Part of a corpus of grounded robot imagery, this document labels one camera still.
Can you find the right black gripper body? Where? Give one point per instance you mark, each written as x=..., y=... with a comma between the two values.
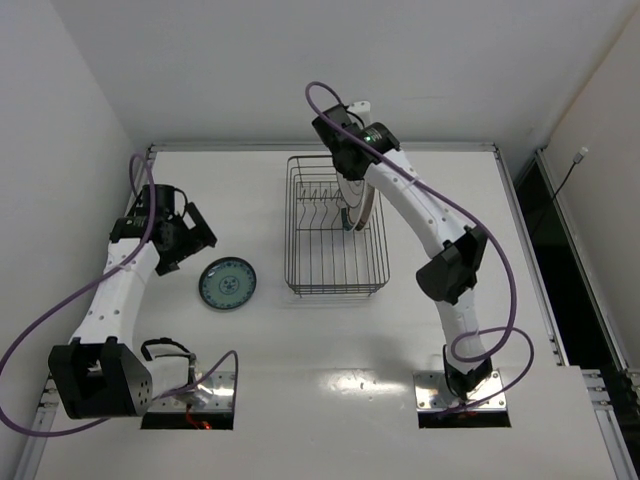
x=345, y=167

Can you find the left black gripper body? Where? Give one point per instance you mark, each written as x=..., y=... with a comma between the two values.
x=185, y=242

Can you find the white plate green line rim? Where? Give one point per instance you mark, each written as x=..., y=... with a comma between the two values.
x=351, y=192

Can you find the green red rimmed plate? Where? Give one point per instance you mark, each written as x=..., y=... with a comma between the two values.
x=366, y=207
x=346, y=223

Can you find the blue floral green plate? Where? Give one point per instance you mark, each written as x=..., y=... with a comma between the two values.
x=227, y=283

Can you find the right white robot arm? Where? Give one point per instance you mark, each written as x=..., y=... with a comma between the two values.
x=454, y=249

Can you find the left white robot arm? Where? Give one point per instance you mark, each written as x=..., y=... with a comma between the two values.
x=98, y=374

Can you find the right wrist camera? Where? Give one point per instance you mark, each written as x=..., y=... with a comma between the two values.
x=362, y=109

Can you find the grey wire dish rack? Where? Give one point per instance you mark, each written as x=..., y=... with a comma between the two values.
x=320, y=257

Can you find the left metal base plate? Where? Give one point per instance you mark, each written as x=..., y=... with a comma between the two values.
x=214, y=395

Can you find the metal base plate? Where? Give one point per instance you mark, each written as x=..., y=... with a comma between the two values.
x=214, y=395
x=433, y=395

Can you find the black wall cable white plug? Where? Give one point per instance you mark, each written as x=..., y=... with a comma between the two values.
x=576, y=160

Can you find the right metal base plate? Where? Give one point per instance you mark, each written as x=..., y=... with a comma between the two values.
x=433, y=395

